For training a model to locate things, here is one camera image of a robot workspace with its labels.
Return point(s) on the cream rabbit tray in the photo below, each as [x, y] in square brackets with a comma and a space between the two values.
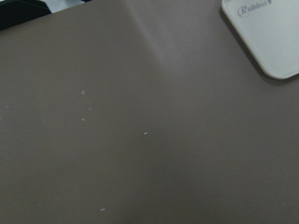
[270, 31]

